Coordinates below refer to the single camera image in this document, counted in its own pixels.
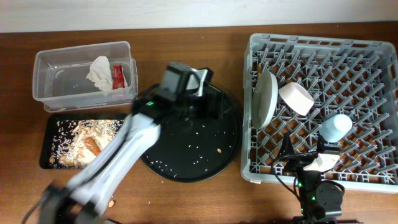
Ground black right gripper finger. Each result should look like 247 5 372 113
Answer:
317 135 328 151
280 133 294 156

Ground light blue cup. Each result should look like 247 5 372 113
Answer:
319 114 353 143

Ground pink bowl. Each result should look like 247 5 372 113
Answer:
278 82 314 116

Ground white plate with food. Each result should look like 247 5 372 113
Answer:
251 71 278 129

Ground red snack wrapper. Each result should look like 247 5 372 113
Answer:
112 65 126 90

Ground white napkin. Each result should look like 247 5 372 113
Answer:
86 56 113 91

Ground orange carrot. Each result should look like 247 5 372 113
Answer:
85 137 101 156

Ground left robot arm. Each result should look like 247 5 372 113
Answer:
22 62 223 223

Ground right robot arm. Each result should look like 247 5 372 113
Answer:
277 134 345 224

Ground grey dishwasher rack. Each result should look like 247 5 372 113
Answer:
241 34 397 194

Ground round black tray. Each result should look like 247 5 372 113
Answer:
141 85 242 183

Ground clear plastic bin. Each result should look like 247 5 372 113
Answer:
32 41 138 113

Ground black rectangular tray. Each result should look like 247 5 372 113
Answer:
39 113 126 169

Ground spilled rice and nuts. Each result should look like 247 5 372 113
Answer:
58 119 118 169

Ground peanut shell on table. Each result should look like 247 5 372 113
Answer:
108 200 115 208

